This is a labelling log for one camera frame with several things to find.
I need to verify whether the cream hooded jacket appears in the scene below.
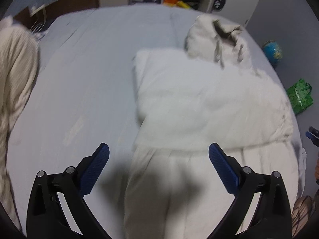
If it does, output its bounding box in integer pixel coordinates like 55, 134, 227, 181
124, 14, 299, 238

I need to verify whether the green shopping bag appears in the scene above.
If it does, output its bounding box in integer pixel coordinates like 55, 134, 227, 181
286, 79, 314, 115

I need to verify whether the blue globe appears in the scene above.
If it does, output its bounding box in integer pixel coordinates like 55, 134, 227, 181
262, 40, 283, 68

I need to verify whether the light blue bed sheet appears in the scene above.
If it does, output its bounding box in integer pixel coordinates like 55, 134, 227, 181
8, 5, 304, 238

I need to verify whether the cream knitted blanket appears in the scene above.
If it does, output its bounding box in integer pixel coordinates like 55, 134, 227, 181
1, 16, 39, 230

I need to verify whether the orange yellow toy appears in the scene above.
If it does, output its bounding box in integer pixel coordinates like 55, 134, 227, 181
163, 0, 191, 9

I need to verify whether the brown wooden headboard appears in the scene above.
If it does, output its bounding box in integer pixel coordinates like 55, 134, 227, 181
13, 0, 99, 31

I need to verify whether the white charging cable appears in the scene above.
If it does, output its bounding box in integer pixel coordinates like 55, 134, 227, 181
29, 4, 48, 33

